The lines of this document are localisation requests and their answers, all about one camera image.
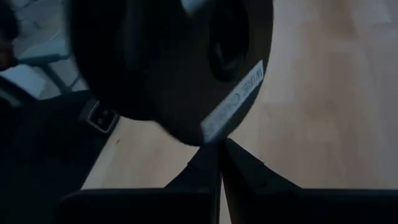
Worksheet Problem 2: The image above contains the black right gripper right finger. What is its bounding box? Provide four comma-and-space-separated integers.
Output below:
221, 138, 398, 224

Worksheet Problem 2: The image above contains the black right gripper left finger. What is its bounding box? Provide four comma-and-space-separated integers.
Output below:
58, 140, 223, 224

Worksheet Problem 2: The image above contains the black cord with round reel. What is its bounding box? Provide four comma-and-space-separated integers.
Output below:
67, 0, 274, 147

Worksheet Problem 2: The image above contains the black aluminium table frame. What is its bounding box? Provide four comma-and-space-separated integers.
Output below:
0, 74, 121, 224

